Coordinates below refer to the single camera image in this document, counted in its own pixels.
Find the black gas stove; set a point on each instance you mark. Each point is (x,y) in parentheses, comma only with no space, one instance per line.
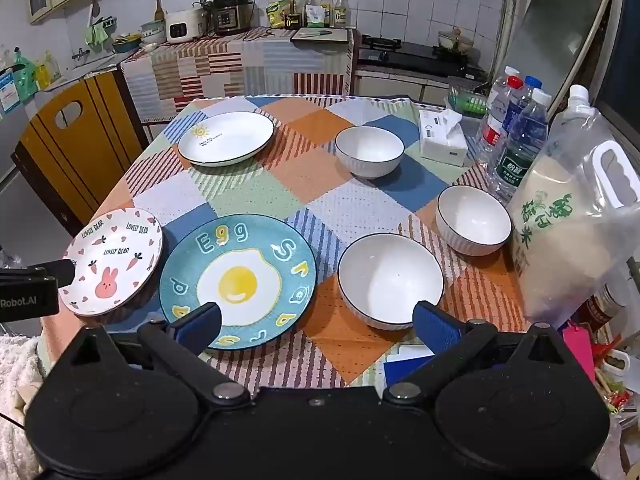
(427,60)

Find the white bowl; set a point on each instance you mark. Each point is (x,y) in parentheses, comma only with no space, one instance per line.
(369,152)
(382,276)
(471,221)

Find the stacked bowls on counter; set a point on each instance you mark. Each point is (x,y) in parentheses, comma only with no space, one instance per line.
(153,32)

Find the white fluffy cloth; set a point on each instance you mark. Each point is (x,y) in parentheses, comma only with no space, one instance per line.
(21,377)

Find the glass pot on stove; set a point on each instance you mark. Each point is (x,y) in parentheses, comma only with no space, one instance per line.
(454,41)

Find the cutting board on counter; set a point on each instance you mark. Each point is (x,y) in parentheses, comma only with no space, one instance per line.
(322,35)

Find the yellow snack bag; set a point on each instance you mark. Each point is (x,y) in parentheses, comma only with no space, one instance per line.
(276,13)

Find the checkered tablecloth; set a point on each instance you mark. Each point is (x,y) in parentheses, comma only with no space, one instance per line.
(299,180)

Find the black pressure cooker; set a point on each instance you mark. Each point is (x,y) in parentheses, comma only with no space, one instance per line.
(231,16)

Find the green dish basket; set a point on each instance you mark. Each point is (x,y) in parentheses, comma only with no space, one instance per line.
(468,97)

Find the green label water bottle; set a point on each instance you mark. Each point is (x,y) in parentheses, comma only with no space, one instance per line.
(524,140)

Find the white tissue box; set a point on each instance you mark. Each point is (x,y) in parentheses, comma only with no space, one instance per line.
(442,138)

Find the yellow wooden chair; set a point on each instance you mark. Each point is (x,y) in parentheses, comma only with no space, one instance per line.
(79,145)

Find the blue egg plate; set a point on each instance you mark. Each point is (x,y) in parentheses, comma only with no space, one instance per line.
(259,270)

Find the oil bottle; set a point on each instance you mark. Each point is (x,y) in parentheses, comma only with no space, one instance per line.
(318,13)
(340,13)

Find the green detergent bottle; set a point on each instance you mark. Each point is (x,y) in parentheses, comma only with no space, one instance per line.
(24,76)

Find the red label water bottle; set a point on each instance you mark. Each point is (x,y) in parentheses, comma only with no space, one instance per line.
(490,128)

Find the clear bag of rice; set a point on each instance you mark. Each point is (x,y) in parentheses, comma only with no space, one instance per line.
(575,214)

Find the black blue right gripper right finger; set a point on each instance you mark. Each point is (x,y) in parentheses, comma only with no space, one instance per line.
(455,345)

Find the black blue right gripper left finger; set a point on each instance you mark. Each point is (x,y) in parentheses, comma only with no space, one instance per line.
(177,347)

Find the blue cap water bottle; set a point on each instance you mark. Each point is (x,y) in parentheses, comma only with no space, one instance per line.
(519,99)

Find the striped counter cloth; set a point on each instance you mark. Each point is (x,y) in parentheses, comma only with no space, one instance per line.
(261,62)

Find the white sun plate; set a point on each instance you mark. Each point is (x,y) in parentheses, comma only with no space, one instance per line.
(226,139)

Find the oil bottle right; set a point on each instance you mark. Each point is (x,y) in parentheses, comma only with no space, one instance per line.
(340,13)

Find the oil bottle middle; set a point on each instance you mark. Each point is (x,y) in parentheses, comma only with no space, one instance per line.
(318,13)

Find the white rice cooker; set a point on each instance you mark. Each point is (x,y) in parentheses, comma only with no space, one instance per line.
(187,25)

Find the pink bunny plate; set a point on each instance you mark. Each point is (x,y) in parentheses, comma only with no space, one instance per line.
(114,256)

